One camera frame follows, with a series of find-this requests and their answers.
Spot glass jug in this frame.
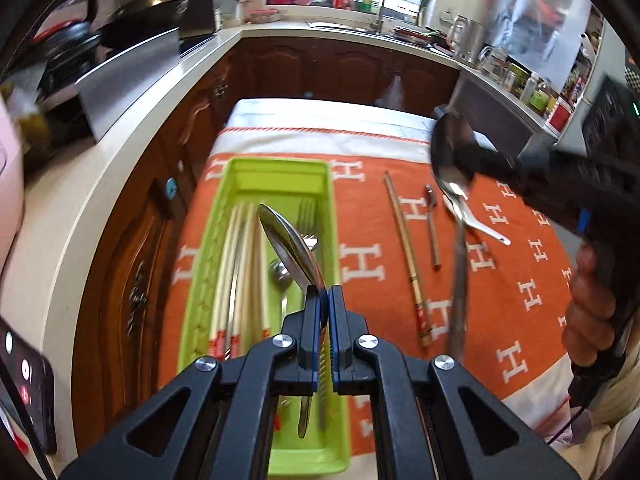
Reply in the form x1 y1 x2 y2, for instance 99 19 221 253
476 45 507 83

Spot black wok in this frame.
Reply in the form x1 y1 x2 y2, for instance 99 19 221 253
101 0 249 50

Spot white kitchen counter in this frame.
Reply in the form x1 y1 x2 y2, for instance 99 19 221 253
10 20 561 461

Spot small steel spoon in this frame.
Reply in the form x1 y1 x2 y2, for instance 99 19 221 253
269 258 294 287

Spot steel fork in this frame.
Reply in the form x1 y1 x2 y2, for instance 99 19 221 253
294 199 321 241

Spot pink rice cooker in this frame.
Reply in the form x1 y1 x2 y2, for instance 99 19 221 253
0 97 25 266

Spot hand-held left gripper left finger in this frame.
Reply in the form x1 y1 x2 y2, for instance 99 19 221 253
60 285 322 480

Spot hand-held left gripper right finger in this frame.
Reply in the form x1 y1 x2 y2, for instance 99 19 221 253
329 285 576 480

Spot long steel spoon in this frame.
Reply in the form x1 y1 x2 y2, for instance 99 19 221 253
257 203 329 439

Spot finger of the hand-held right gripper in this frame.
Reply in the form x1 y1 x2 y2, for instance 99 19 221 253
449 140 527 187

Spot thin black cable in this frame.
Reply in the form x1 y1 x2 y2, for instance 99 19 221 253
546 401 587 445

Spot orange blanket with white letters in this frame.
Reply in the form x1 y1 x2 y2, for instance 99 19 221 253
157 97 576 456

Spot black appliance control panel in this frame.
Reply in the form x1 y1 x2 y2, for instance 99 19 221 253
0 312 57 457

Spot steel kettle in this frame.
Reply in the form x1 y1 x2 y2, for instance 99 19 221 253
446 14 487 64

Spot person's right hand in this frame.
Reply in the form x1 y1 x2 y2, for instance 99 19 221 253
559 244 628 373

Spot clear plastic bag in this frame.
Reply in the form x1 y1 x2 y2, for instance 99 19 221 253
492 0 593 78

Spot steel kitchen faucet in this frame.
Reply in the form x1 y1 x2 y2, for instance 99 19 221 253
369 0 389 34

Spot green plastic utensil tray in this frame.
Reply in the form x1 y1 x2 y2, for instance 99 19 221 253
179 156 352 477

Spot steel splash guard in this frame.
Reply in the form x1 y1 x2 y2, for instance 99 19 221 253
75 27 182 147

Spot small spoon with wooden handle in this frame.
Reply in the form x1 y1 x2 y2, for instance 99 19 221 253
424 184 443 270

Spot large steel spoon ornate handle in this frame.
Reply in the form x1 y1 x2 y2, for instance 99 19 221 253
430 111 477 361

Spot glass spice jar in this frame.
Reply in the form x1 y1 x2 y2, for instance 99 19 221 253
529 82 553 113

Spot red lidded jar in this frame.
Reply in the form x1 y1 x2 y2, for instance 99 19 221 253
545 95 573 133

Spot bamboo chopstick with red band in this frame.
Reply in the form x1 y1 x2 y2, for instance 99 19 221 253
386 174 435 347
383 171 432 348

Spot brown wooden cabinets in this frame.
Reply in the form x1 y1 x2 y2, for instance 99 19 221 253
72 35 461 411

